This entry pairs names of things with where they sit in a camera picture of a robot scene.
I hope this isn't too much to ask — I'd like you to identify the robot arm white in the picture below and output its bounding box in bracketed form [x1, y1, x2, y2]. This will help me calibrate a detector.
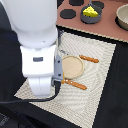
[0, 0, 58, 98]

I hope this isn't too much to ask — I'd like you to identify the beige toy sink bowl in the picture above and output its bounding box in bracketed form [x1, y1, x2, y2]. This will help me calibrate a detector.
[116, 4, 128, 30]

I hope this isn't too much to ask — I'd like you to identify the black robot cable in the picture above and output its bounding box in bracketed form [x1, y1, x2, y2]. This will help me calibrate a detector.
[0, 79, 63, 105]

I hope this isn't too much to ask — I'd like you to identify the grey toy frying pan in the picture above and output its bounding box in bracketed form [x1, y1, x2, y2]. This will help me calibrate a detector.
[80, 2, 102, 24]

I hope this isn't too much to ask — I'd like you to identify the beige woven placemat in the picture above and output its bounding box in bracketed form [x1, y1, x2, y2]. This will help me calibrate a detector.
[14, 31, 117, 128]

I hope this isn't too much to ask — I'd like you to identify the beige round toy plate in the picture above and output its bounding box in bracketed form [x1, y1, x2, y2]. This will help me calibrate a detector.
[62, 55, 85, 79]

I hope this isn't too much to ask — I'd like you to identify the grey toy cooking pot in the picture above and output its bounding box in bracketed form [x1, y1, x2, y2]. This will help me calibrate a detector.
[57, 29, 64, 46]

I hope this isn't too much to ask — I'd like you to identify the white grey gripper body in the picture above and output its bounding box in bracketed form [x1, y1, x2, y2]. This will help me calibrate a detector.
[20, 45, 63, 98]

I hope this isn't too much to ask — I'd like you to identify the toy knife orange handle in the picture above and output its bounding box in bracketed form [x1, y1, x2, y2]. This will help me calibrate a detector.
[59, 49, 100, 64]

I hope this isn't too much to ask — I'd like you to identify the pink toy stove board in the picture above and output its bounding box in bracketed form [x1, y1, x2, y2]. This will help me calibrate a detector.
[57, 0, 128, 42]

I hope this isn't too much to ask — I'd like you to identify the toy fork orange handle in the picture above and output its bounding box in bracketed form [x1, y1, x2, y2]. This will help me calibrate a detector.
[61, 79, 87, 90]

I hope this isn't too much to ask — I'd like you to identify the yellow toy cheese wedge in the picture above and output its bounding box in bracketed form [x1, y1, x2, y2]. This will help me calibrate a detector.
[83, 6, 98, 17]

